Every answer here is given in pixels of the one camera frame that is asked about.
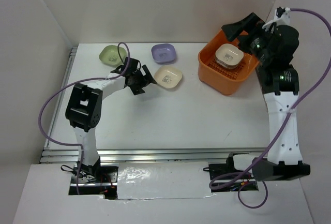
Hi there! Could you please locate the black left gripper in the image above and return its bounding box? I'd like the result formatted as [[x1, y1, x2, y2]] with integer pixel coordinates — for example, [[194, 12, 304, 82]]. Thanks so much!
[[129, 64, 157, 95]]

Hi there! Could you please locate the green plate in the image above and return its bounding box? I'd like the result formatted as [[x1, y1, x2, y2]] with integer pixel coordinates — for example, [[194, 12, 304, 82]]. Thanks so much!
[[99, 45, 127, 67]]

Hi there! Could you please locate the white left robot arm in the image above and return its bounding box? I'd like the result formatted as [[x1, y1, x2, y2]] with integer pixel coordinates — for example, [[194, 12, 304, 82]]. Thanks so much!
[[65, 58, 157, 182]]

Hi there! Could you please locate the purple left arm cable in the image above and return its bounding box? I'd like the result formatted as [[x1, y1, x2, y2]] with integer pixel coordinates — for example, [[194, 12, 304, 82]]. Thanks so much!
[[38, 42, 130, 196]]

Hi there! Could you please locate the purple plate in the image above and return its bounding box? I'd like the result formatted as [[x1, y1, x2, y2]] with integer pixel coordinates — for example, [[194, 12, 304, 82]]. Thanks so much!
[[151, 43, 177, 64]]

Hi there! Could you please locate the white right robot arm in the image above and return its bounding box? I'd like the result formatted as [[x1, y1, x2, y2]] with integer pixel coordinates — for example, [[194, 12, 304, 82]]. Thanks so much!
[[222, 8, 310, 181]]

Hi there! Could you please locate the cream plate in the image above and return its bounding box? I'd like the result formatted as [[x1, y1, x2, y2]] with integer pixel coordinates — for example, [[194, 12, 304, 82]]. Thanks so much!
[[154, 65, 183, 89], [215, 43, 244, 62]]

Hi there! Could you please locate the aluminium rail frame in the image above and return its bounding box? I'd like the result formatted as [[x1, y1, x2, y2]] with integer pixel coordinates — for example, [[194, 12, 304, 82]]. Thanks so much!
[[38, 43, 269, 196]]

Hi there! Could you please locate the orange plastic bin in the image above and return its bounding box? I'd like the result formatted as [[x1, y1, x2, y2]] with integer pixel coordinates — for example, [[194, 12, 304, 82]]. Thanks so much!
[[198, 31, 259, 96]]

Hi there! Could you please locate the brown plate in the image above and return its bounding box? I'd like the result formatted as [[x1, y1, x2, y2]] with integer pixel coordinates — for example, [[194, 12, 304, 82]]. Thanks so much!
[[215, 56, 240, 70]]

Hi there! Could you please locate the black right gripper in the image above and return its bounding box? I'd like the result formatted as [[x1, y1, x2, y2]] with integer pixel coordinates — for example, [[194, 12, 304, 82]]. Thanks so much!
[[221, 11, 271, 62]]

